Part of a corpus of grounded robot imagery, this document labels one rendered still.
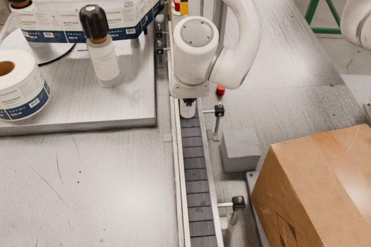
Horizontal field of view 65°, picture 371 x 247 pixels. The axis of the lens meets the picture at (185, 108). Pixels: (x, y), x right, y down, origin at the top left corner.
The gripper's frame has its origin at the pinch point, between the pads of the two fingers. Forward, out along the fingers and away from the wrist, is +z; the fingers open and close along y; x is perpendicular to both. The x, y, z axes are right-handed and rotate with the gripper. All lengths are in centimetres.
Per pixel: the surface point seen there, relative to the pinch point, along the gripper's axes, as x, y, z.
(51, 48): -39, 53, 31
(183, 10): -38.7, -1.4, 10.2
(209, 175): 21.3, -3.8, 0.8
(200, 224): 33.0, -0.6, 5.2
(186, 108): -1.7, 0.1, 12.5
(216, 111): 1.5, -8.8, 7.4
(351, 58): -88, -157, 143
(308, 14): -116, -113, 117
